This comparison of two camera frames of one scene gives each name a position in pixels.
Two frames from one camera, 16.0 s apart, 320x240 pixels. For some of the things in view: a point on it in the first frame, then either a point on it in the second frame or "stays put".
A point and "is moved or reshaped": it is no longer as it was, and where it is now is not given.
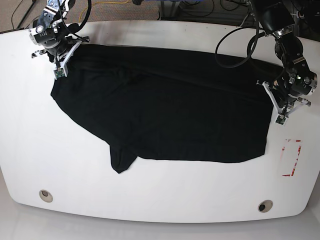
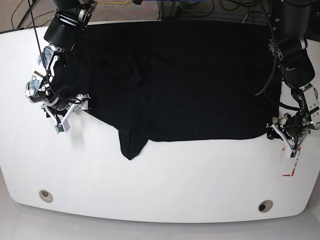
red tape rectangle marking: x=299 y=148 stays put
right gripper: x=284 y=103 to x=293 y=128
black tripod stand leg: x=26 y=12 stays put
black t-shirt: x=165 y=105 is moved or reshaped
